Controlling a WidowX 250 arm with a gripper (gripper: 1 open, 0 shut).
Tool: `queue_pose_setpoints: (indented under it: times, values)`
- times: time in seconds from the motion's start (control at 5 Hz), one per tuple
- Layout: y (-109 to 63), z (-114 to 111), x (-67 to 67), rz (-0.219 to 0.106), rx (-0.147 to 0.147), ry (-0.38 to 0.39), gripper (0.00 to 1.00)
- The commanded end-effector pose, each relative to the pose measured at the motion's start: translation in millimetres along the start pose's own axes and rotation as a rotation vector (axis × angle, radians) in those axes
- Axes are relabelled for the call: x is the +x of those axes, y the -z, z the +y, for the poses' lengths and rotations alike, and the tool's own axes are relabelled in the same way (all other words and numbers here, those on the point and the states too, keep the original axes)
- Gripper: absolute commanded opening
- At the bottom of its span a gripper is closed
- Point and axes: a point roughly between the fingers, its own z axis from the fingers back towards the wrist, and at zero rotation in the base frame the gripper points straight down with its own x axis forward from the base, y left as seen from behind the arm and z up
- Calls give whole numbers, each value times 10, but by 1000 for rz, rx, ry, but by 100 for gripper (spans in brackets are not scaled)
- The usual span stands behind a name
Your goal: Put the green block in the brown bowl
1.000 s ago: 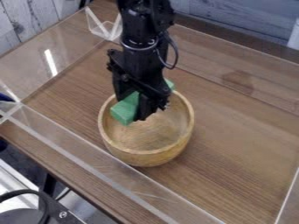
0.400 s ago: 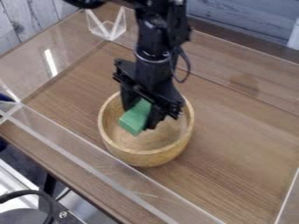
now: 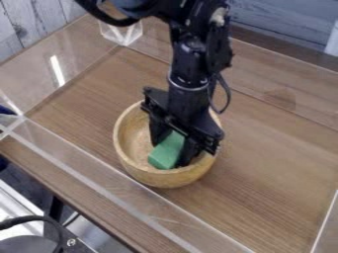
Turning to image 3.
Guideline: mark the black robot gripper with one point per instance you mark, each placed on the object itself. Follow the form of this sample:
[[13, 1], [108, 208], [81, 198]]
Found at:
[[181, 109]]

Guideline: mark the green rectangular block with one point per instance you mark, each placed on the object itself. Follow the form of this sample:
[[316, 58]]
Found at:
[[165, 153]]

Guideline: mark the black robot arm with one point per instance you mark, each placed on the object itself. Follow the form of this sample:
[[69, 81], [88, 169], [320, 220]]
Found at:
[[198, 26]]

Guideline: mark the brown wooden bowl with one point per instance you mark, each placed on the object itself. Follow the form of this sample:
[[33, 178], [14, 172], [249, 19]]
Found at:
[[145, 164]]

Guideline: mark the clear acrylic tray enclosure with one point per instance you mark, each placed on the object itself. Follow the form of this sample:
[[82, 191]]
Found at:
[[265, 200]]

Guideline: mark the black metal bracket with screw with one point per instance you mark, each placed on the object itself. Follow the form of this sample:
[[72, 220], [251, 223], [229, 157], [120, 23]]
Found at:
[[73, 244]]

